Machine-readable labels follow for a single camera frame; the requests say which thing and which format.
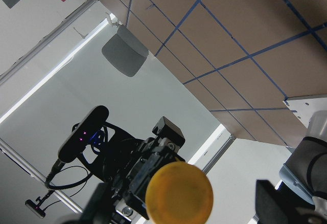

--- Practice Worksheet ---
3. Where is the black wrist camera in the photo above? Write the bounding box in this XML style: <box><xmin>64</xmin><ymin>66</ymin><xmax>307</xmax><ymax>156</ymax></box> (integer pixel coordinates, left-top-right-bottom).
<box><xmin>58</xmin><ymin>105</ymin><xmax>109</xmax><ymax>163</ymax></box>

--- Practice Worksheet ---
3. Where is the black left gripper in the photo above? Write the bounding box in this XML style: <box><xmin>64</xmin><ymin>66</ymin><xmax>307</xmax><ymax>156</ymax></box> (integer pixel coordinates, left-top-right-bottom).
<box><xmin>103</xmin><ymin>137</ymin><xmax>179</xmax><ymax>201</ymax></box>

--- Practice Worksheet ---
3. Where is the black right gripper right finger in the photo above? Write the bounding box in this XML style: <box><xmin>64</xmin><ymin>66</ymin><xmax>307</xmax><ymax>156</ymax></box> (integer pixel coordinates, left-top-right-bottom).
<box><xmin>255</xmin><ymin>180</ymin><xmax>306</xmax><ymax>224</ymax></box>

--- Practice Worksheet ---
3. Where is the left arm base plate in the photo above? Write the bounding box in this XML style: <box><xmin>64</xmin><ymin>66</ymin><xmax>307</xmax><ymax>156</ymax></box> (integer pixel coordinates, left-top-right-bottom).
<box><xmin>284</xmin><ymin>94</ymin><xmax>326</xmax><ymax>128</ymax></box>

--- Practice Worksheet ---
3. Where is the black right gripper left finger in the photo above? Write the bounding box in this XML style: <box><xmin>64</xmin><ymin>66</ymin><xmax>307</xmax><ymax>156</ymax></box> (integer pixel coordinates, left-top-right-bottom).
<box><xmin>77</xmin><ymin>183</ymin><xmax>114</xmax><ymax>223</ymax></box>

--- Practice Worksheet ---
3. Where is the small black ceiling camera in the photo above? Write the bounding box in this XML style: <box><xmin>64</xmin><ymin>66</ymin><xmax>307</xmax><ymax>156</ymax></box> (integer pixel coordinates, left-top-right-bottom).
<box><xmin>25</xmin><ymin>195</ymin><xmax>49</xmax><ymax>219</ymax></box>

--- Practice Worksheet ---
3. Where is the brown paper table mat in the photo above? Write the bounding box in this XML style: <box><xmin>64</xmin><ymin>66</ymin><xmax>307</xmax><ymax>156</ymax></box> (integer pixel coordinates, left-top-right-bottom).
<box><xmin>100</xmin><ymin>0</ymin><xmax>326</xmax><ymax>147</ymax></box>

